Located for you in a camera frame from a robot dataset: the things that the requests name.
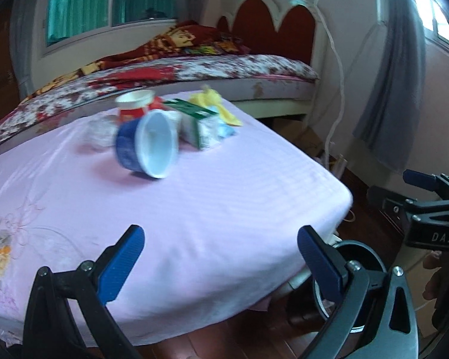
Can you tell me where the green white carton box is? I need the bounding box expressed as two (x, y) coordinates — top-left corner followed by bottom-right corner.
(163, 99), (220, 151)

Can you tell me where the yellow cloth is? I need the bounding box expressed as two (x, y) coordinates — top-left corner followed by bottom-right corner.
(188, 85), (242, 127)

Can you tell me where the blue paper bowl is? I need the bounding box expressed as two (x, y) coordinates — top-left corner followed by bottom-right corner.
(115, 109), (178, 179)

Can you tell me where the red white paper cup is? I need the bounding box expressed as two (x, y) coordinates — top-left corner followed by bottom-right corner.
(115, 89), (155, 122)

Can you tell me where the light blue face mask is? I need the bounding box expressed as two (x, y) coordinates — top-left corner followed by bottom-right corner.
(217, 118), (236, 139)

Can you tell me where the black trash bin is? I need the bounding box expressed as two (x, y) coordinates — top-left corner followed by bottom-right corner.
(288, 240), (389, 336)

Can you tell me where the person's hand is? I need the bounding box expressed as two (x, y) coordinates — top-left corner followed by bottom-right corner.
(423, 250), (449, 301)

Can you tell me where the grey curtain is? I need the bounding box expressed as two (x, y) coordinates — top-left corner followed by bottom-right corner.
(354, 0), (426, 172)

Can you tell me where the right side window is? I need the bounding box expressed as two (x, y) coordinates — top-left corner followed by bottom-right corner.
(415, 0), (449, 45)

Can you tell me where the clear crumpled plastic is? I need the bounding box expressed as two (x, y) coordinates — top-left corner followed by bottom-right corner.
(83, 115), (118, 151)

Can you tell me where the red heart headboard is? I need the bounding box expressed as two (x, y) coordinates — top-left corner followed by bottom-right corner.
(216, 0), (317, 65)

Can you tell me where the red plastic wrapper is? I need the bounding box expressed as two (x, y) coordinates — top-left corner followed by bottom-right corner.
(148, 96), (168, 111)

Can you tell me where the red yellow blanket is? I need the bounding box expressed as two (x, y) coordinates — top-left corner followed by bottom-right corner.
(22, 20), (250, 103)

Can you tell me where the floral red white quilt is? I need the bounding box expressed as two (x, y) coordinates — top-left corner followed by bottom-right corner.
(0, 54), (319, 145)

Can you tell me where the window with green curtain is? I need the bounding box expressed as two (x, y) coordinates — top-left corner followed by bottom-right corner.
(44, 0), (176, 46)

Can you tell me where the white hanging cable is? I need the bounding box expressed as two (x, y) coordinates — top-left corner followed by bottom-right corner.
(295, 0), (347, 169)

